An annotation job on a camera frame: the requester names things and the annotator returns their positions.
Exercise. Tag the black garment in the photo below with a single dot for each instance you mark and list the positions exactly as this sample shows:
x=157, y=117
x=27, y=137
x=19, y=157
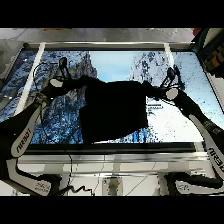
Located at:
x=113, y=111

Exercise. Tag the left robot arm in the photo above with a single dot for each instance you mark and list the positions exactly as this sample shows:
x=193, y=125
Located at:
x=25, y=128

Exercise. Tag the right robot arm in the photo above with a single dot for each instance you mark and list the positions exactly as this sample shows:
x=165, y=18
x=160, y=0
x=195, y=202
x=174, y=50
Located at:
x=203, y=121

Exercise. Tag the heap of clothes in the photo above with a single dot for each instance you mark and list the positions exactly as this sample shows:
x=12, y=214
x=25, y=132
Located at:
x=210, y=50

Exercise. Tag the silver frame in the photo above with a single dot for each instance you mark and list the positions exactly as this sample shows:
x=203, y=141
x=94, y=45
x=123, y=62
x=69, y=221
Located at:
x=110, y=163

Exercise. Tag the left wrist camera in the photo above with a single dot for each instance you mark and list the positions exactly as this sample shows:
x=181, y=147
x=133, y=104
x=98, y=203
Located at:
x=63, y=66

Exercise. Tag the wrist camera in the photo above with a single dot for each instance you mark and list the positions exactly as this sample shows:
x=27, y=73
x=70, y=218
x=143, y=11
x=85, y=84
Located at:
x=172, y=76
x=63, y=66

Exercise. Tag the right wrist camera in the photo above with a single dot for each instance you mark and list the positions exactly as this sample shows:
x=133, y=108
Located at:
x=172, y=76

